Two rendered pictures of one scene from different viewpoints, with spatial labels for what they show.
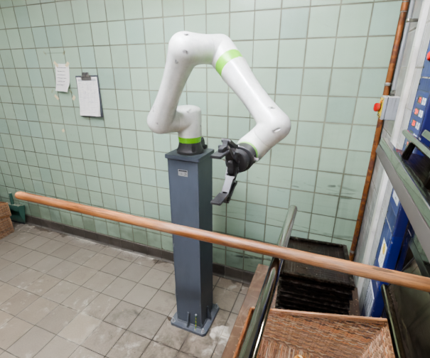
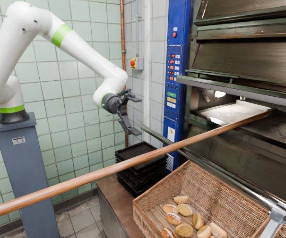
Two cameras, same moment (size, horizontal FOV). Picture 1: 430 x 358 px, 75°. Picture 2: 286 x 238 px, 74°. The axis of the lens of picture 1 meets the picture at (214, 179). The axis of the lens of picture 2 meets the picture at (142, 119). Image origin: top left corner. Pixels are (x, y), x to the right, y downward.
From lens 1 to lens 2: 0.63 m
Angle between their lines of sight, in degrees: 51
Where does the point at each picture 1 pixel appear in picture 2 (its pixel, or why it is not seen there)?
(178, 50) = (28, 20)
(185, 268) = (39, 224)
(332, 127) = (100, 79)
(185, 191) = (25, 156)
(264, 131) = (117, 82)
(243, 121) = (34, 86)
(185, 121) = (12, 90)
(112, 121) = not seen: outside the picture
